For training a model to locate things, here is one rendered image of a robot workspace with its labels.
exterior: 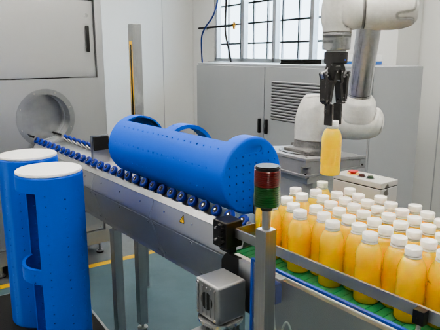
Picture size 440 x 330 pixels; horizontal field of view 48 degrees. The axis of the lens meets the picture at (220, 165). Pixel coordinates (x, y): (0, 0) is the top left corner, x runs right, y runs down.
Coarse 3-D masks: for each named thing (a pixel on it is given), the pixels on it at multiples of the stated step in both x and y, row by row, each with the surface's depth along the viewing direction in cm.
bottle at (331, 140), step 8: (328, 128) 163; (336, 128) 162; (328, 136) 161; (336, 136) 161; (328, 144) 162; (336, 144) 161; (328, 152) 162; (336, 152) 162; (320, 160) 166; (328, 160) 163; (336, 160) 163; (320, 168) 166; (328, 168) 163; (336, 168) 163
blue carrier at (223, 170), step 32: (128, 128) 226; (160, 128) 209; (192, 128) 211; (128, 160) 223; (160, 160) 200; (192, 160) 183; (224, 160) 170; (256, 160) 178; (192, 192) 191; (224, 192) 171
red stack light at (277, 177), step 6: (258, 174) 117; (264, 174) 116; (270, 174) 116; (276, 174) 116; (258, 180) 117; (264, 180) 116; (270, 180) 116; (276, 180) 117; (258, 186) 117; (264, 186) 116; (270, 186) 116; (276, 186) 117
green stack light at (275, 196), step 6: (258, 192) 118; (264, 192) 117; (270, 192) 117; (276, 192) 117; (258, 198) 118; (264, 198) 117; (270, 198) 117; (276, 198) 118; (258, 204) 118; (264, 204) 117; (270, 204) 117; (276, 204) 118
